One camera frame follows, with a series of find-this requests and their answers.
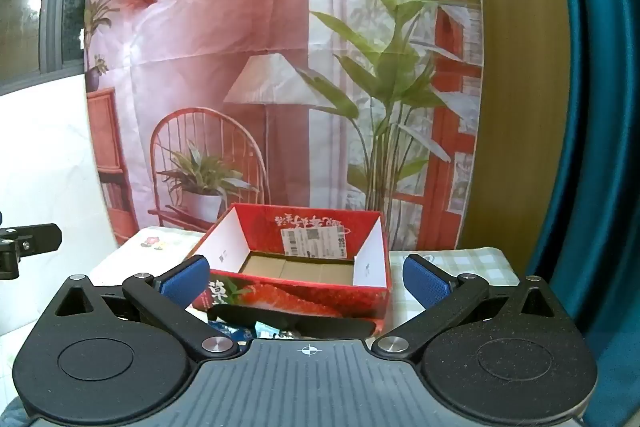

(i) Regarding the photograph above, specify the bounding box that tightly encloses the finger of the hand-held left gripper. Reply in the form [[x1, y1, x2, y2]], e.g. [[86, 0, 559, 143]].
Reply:
[[0, 223, 63, 280]]

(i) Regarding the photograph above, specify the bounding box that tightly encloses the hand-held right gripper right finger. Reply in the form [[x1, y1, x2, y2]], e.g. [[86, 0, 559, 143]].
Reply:
[[371, 253, 558, 363]]

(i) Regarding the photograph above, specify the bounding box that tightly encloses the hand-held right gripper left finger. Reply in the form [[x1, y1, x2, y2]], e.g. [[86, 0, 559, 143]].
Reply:
[[52, 254, 240, 356]]

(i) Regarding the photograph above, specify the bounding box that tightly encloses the bread packet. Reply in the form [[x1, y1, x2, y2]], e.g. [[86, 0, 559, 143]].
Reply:
[[254, 321, 301, 341]]

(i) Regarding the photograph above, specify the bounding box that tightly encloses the black foam pad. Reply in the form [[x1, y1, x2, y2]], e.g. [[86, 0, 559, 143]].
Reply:
[[207, 304, 377, 341]]

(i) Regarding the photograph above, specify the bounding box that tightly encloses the red strawberry cardboard box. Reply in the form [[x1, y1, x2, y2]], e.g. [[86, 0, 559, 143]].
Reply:
[[186, 203, 392, 333]]

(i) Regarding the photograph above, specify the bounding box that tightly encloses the green checked tablecloth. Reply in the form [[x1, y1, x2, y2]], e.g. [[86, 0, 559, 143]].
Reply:
[[92, 227, 522, 344]]

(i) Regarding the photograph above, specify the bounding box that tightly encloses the teal curtain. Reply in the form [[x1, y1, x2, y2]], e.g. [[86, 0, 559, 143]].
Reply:
[[525, 0, 640, 427]]

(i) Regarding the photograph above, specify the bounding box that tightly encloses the printed wall cloth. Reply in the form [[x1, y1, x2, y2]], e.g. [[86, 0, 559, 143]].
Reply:
[[82, 0, 484, 250]]

